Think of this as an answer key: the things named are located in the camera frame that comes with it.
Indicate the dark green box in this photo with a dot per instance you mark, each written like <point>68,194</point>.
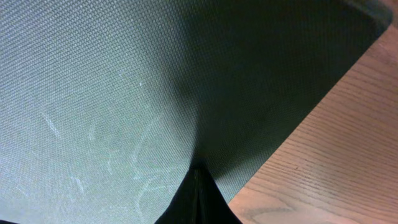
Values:
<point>105,105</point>

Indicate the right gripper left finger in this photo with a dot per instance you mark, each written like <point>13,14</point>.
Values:
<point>183,206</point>

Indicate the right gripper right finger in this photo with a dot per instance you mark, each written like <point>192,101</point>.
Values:
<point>211,206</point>

